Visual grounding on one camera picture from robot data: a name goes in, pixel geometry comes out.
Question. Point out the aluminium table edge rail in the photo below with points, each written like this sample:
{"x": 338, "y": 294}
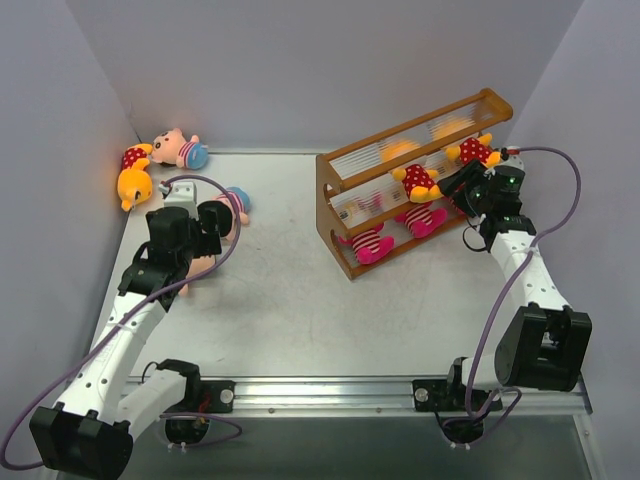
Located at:
{"x": 316, "y": 397}

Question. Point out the black hair boy plush centre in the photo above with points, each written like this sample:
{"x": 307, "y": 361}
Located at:
{"x": 238, "y": 203}

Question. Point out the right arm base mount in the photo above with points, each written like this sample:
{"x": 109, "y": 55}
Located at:
{"x": 446, "y": 393}

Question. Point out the boy plush back left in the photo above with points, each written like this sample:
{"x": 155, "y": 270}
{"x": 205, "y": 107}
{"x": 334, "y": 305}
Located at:
{"x": 172, "y": 148}

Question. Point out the boy plush under left arm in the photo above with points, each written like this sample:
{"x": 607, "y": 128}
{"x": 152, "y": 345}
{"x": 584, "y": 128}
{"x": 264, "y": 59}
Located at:
{"x": 200, "y": 265}

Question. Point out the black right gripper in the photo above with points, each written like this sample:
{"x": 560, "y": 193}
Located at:
{"x": 460, "y": 185}

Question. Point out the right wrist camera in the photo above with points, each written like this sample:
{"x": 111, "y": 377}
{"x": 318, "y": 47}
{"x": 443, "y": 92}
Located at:
{"x": 510, "y": 156}

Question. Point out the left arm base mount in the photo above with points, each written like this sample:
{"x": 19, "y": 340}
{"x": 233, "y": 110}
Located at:
{"x": 217, "y": 396}

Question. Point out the wooden toy shelf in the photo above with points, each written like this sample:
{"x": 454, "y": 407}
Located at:
{"x": 381, "y": 196}

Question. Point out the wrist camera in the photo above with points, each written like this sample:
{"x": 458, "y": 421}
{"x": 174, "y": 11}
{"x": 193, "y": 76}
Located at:
{"x": 510, "y": 156}
{"x": 182, "y": 194}

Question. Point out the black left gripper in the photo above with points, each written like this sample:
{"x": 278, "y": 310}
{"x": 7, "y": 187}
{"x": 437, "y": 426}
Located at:
{"x": 208, "y": 240}

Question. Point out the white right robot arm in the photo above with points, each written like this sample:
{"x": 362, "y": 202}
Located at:
{"x": 544, "y": 345}

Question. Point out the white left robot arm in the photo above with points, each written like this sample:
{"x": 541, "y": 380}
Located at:
{"x": 92, "y": 427}

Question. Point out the white pink plush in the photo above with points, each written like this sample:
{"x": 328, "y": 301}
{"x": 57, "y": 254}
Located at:
{"x": 421, "y": 220}
{"x": 459, "y": 201}
{"x": 369, "y": 246}

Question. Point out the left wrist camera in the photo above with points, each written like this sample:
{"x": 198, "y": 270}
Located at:
{"x": 182, "y": 194}

